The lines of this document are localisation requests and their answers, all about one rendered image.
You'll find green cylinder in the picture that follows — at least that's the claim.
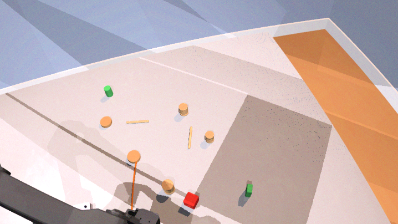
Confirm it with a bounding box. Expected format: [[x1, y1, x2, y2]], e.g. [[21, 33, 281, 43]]
[[104, 85, 113, 97]]

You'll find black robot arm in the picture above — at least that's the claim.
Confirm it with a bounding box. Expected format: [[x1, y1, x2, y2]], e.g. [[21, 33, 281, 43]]
[[0, 163, 161, 224]]

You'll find red block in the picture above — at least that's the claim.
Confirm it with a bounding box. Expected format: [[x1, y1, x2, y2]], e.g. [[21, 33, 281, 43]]
[[183, 192, 199, 210]]

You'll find orange round button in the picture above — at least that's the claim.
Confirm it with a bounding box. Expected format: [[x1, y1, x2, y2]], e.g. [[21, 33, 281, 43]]
[[127, 150, 141, 164]]

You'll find round wooden disc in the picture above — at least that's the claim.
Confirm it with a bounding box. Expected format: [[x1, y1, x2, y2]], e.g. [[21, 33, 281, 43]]
[[100, 116, 112, 128]]

